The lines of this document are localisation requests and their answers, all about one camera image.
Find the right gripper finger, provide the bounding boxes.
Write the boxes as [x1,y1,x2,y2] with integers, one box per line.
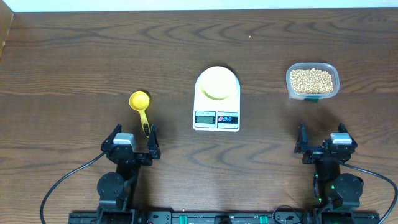
[338,123,348,133]
[294,123,308,154]

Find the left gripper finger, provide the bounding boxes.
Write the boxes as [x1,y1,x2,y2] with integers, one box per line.
[101,124,122,152]
[147,125,161,159]

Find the yellow measuring scoop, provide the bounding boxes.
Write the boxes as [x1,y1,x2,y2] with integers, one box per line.
[129,91,150,138]

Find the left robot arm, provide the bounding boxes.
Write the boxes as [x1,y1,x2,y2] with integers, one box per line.
[96,124,161,223]

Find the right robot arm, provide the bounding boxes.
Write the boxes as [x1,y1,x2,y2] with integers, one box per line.
[294,123,364,223]

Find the white digital kitchen scale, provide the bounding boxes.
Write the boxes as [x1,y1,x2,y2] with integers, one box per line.
[192,71,241,132]

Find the yellow plastic bowl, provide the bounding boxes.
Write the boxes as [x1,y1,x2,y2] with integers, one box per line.
[199,66,238,100]

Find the green tape piece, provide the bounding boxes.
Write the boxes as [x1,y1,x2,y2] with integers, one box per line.
[304,98,319,103]

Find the soybeans in container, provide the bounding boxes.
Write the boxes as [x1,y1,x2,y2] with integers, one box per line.
[290,68,333,94]

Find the clear plastic container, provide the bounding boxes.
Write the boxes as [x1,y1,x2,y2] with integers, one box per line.
[286,63,340,101]

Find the wooden side panel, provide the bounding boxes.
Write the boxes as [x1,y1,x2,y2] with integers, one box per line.
[0,0,14,57]

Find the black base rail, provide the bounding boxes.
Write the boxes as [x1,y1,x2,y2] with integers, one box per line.
[67,210,381,224]

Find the right black cable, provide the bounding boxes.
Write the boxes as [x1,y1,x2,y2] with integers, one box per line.
[340,160,398,224]

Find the black cable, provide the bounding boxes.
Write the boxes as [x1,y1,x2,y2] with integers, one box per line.
[39,151,106,224]
[340,160,398,224]

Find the left black cable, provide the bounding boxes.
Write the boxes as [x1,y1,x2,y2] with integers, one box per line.
[39,151,106,224]

